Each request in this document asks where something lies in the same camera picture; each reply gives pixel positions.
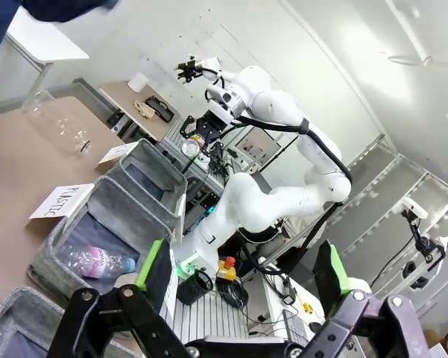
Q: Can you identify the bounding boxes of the white card on basket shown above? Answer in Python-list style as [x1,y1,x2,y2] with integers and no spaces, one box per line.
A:
[163,245,180,320]

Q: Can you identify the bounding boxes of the grey felt basket with bottle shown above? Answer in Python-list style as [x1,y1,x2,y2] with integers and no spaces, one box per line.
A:
[26,175,174,299]

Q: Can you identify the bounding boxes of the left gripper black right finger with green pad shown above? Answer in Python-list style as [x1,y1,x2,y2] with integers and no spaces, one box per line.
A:
[301,240,433,358]

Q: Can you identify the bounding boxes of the white paper sign PLASTIC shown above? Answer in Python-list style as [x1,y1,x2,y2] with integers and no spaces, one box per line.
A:
[28,183,95,220]

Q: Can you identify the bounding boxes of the beige cloth gloves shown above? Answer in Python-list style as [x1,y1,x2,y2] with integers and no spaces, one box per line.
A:
[133,99,157,119]

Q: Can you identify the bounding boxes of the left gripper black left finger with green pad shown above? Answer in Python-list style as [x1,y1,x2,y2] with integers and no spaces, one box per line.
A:
[48,238,195,358]

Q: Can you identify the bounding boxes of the white side table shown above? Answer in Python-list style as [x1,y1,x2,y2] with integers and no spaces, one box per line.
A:
[4,6,91,67]

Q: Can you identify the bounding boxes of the white paper roll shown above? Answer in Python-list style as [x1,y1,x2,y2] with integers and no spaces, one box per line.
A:
[127,71,150,92]

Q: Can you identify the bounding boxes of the yellow emergency stop box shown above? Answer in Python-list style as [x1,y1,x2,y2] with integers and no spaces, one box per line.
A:
[215,255,238,281]

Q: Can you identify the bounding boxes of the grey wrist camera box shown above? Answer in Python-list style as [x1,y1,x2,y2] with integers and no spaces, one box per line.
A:
[204,84,247,125]

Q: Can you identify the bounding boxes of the brown background desk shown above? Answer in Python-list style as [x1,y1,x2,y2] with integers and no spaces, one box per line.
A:
[98,80,183,143]

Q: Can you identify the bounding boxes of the white paper sign, faint writing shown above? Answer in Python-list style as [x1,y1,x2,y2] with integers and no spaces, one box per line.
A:
[97,141,139,166]

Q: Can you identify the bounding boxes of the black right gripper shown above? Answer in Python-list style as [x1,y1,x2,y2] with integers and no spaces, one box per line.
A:
[178,111,225,158]

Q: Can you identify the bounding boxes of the black tool case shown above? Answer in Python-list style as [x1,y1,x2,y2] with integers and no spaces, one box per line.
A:
[145,95,175,124]

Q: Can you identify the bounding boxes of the small clear plastic bottle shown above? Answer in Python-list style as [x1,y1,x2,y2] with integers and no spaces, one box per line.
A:
[181,136,203,158]

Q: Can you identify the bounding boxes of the black keyboard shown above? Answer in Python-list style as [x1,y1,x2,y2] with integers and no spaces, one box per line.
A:
[281,308,311,343]

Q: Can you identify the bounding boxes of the grey felt basket, empty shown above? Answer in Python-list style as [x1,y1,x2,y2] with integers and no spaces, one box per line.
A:
[106,137,189,234]

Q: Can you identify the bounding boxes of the black device with white link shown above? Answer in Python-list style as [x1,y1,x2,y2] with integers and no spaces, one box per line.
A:
[174,54,221,84]

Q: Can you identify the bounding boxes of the grey felt basket, low rim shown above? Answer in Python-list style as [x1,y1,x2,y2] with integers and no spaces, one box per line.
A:
[0,285,135,358]

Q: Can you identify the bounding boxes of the coiled black cables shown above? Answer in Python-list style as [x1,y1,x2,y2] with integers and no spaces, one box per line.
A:
[215,278,251,310]

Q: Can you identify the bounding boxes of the black cable hose on arm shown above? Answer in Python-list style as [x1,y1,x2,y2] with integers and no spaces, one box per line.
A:
[230,115,353,186]

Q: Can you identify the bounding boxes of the person's blue sleeve arm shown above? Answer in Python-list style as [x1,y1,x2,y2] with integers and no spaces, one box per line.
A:
[0,0,119,74]

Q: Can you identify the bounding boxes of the white camera on stand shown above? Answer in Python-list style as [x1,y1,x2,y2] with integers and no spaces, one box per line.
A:
[392,196,430,222]

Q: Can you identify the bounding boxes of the black cup holder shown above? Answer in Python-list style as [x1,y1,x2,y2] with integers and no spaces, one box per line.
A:
[176,268,215,307]

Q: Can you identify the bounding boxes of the crushed bottle, pink label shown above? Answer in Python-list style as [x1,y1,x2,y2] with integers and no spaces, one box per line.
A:
[61,245,137,280]

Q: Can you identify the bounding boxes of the large clear plastic bottle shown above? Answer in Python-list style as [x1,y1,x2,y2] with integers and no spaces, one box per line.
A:
[21,89,93,157]

